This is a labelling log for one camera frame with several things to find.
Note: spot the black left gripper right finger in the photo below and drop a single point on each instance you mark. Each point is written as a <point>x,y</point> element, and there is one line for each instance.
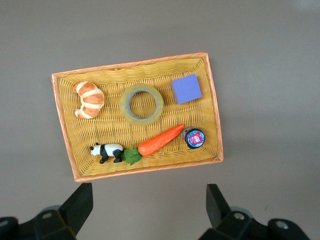
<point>220,215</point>

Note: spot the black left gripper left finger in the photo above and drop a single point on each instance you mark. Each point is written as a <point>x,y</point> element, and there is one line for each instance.
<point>72,210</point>

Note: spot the clear yellowish tape roll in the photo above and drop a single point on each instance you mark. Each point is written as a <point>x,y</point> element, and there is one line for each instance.
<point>124,105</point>

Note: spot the yellow wicker basket orange rim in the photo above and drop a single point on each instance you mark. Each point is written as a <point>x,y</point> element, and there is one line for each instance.
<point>105,130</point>

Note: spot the black white panda figurine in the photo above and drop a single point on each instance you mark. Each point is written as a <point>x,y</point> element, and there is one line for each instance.
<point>110,150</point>

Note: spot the small jar with printed lid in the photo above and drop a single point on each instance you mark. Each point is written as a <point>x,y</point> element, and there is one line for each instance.
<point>195,138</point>

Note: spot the orange toy carrot green leaves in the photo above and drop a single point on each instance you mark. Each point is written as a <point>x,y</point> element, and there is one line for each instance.
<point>160,141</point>

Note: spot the toy croissant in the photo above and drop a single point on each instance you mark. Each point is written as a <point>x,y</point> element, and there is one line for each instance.
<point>90,97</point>

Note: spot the purple foam block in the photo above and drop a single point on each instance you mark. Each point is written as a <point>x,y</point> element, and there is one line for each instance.
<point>186,87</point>

